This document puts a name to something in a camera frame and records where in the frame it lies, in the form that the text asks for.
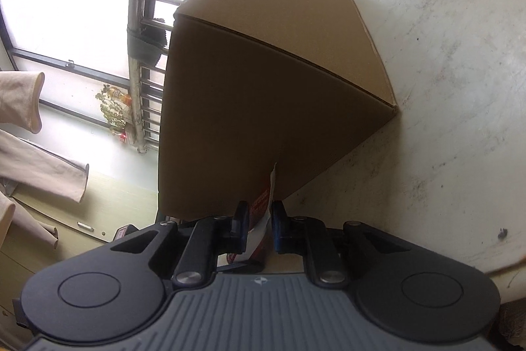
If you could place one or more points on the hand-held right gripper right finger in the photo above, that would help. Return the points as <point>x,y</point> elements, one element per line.
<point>277,219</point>

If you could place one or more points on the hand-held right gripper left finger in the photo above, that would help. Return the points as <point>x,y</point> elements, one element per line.
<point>242,216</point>

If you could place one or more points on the red white toothpaste tube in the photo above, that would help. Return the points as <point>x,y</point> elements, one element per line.
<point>261,211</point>

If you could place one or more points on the brown cardboard box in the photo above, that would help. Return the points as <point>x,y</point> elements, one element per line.
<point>254,88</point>

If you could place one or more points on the small red bottle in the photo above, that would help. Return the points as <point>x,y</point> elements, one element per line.
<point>126,137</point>

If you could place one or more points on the small potted plant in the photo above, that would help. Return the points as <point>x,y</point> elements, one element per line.
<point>113,112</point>

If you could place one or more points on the orange spray bottle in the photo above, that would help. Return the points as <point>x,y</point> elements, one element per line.
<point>121,96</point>

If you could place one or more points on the dark cloth on railing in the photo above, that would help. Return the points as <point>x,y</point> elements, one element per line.
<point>144,44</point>

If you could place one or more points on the metal window railing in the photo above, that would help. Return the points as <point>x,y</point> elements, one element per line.
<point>141,26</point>

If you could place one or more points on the beige hanging garment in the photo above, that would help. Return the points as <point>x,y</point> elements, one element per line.
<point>24,153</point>

